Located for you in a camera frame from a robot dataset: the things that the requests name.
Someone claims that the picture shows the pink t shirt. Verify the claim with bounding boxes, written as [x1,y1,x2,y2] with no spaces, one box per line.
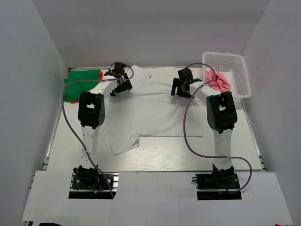
[205,69,231,92]

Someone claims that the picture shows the folded orange t shirt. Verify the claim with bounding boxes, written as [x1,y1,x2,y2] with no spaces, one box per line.
[68,70,103,104]

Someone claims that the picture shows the folded green t shirt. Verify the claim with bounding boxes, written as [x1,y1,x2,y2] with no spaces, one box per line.
[63,70,101,102]

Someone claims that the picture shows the white t shirt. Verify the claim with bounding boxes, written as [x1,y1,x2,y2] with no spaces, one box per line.
[105,65,203,155]

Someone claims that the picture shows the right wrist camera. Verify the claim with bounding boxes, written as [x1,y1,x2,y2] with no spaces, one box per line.
[178,68,193,83]

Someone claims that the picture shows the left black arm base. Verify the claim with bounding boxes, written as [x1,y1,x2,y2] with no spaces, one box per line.
[68,173,113,200]

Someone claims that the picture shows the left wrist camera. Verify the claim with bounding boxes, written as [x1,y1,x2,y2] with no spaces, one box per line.
[110,62,127,77]

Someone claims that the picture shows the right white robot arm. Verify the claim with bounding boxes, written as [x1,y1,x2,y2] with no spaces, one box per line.
[171,68,238,188]

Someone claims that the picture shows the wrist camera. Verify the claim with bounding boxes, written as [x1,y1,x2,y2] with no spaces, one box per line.
[178,68,193,83]
[110,62,127,77]

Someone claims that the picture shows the white plastic basket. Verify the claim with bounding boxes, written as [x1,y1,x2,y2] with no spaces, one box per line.
[202,52,251,100]

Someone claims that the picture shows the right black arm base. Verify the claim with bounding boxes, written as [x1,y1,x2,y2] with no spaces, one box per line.
[191,173,242,201]

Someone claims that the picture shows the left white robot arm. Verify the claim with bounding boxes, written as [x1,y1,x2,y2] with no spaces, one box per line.
[77,62,134,188]

